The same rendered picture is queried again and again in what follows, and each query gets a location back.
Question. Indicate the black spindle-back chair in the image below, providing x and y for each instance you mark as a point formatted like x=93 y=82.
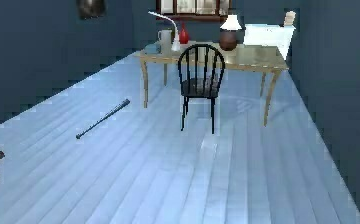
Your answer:
x=200 y=87

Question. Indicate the grey mug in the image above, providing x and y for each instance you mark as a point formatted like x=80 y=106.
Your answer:
x=165 y=40

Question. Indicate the dark baseball bat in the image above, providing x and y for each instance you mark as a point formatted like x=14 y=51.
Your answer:
x=104 y=117

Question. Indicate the red vase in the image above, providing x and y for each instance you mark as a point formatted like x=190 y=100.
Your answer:
x=183 y=35

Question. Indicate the white bent desk lamp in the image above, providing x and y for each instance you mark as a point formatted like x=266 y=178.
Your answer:
x=173 y=30

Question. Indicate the brown lamp with white shade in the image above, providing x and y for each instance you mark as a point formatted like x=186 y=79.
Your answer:
x=228 y=36

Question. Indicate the light wooden table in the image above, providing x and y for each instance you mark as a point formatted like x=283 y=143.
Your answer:
x=254 y=56

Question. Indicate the brown-framed window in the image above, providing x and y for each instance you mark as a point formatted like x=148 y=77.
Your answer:
x=194 y=8

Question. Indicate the white bed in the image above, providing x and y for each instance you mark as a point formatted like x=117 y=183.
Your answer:
x=268 y=36

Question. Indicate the dark framed wall picture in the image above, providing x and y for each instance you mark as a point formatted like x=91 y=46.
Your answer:
x=90 y=8

